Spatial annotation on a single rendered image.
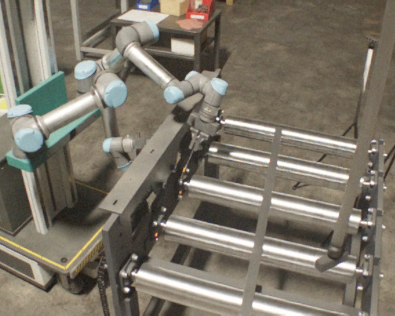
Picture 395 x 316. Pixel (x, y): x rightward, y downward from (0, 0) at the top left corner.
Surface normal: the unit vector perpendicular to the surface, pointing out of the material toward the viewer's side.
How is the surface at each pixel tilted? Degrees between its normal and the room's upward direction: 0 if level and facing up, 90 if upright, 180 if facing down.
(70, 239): 0
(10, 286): 0
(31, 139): 92
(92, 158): 0
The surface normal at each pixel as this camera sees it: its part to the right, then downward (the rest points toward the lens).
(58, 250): 0.03, -0.82
